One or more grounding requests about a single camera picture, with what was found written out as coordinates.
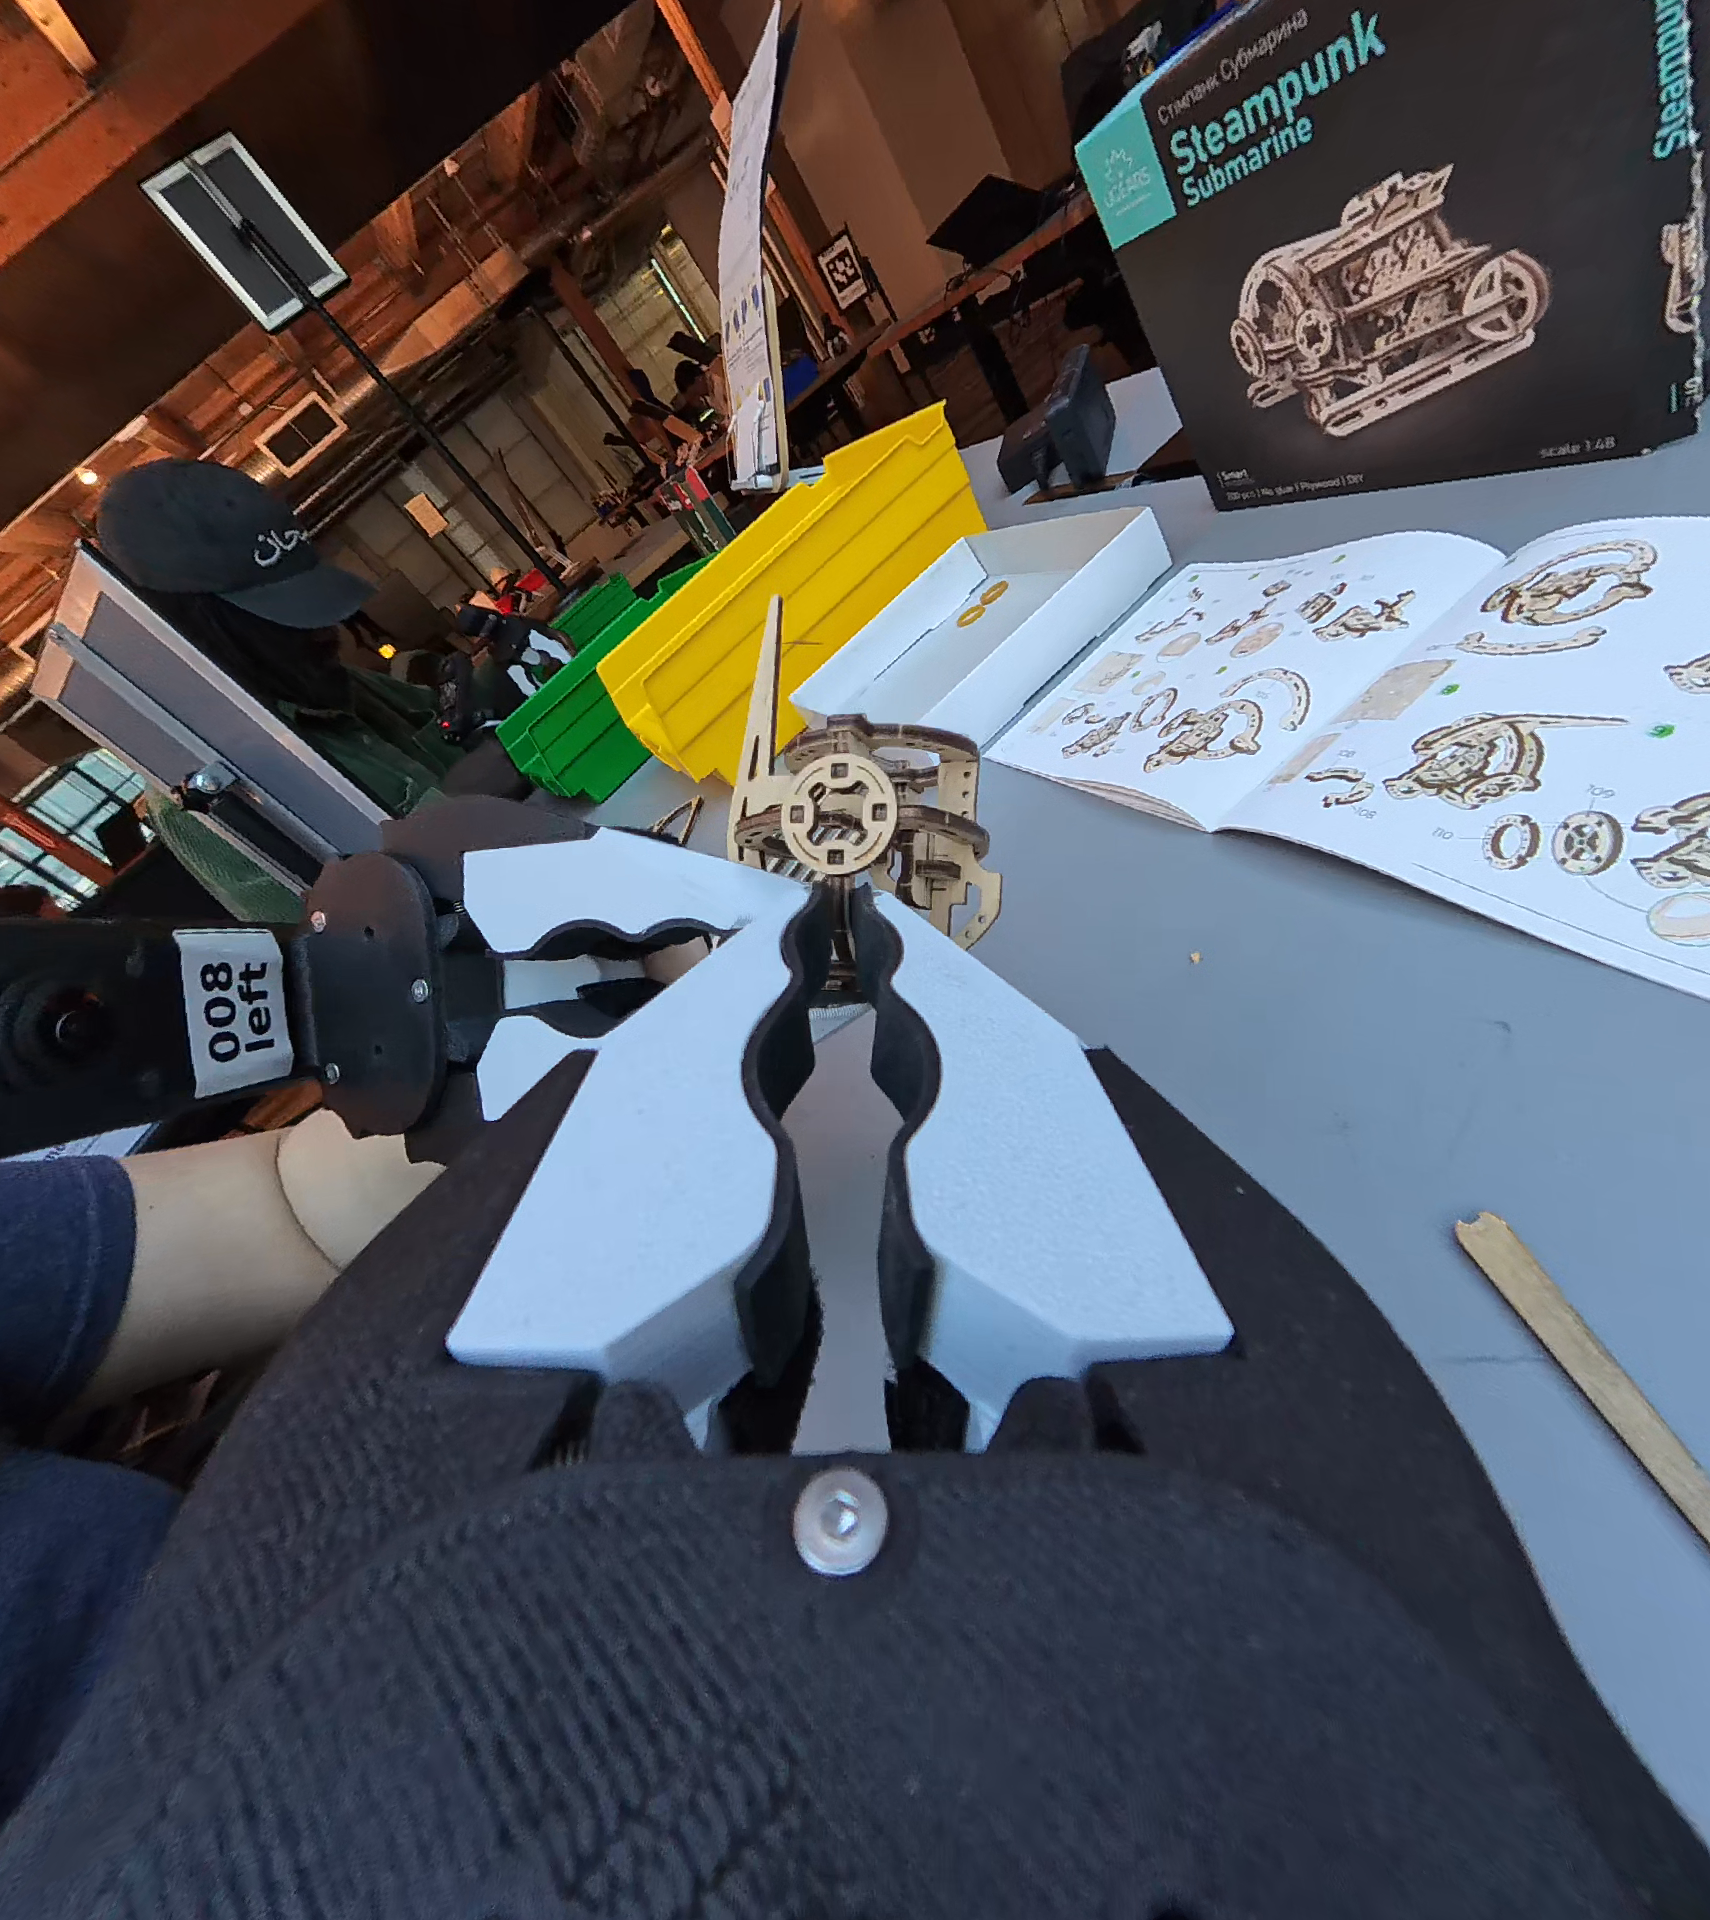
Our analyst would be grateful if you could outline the thin wooden stick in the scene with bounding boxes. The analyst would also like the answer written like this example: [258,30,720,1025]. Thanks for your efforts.
[1453,1213,1710,1675]

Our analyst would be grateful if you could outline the black square panel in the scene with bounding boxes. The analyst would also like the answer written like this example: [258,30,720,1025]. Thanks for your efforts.
[929,176,1082,271]

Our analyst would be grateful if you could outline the light panel on stand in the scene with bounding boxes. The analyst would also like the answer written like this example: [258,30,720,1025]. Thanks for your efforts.
[137,133,564,603]

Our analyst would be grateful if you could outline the green plastic bin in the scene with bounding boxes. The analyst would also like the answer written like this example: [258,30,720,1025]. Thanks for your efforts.
[545,571,647,648]
[494,562,713,805]

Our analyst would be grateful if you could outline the black model kit box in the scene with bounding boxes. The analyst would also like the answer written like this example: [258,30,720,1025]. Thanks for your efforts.
[1073,0,1710,512]

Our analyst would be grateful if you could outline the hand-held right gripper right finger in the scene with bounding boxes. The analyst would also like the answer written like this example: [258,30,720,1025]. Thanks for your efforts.
[854,888,1236,1455]

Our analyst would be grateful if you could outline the grey metal frame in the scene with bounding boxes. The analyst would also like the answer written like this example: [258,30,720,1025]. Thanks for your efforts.
[29,540,391,865]

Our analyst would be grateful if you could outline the person's left hand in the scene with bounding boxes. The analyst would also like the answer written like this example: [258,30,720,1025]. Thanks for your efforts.
[272,1116,450,1281]

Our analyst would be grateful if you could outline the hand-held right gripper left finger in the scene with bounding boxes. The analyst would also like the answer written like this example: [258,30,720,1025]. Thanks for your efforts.
[443,885,818,1455]

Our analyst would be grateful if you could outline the background document stand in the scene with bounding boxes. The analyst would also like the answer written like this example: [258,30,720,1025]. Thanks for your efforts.
[716,0,800,494]

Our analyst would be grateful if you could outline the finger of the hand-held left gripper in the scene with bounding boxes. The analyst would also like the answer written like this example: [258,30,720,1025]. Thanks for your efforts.
[458,829,808,966]
[471,956,713,1123]

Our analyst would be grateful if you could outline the black electronic device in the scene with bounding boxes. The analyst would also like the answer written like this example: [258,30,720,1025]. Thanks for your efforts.
[996,345,1116,501]

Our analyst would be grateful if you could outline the open instruction booklet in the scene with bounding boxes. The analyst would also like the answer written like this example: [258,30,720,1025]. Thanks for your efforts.
[982,516,1710,1038]

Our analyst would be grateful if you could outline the person's left forearm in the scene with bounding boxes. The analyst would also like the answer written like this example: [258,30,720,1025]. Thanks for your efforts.
[73,1132,302,1421]

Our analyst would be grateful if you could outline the white cardboard tray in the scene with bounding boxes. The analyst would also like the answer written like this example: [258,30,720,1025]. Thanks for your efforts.
[790,506,1175,753]

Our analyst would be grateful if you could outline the small wooden model assembly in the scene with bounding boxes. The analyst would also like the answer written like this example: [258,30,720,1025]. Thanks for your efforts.
[725,593,1007,996]

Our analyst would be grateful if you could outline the yellow plastic bin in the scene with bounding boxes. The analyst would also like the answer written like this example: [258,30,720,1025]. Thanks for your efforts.
[596,403,988,787]

